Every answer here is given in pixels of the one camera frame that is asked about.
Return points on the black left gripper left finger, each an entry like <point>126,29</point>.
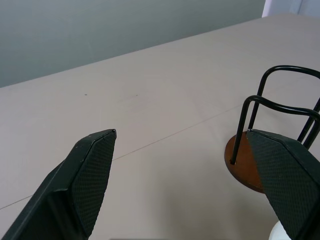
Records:
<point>82,185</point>

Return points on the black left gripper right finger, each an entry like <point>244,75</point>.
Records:
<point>287,180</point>

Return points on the white round object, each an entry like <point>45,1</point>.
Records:
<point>277,231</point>

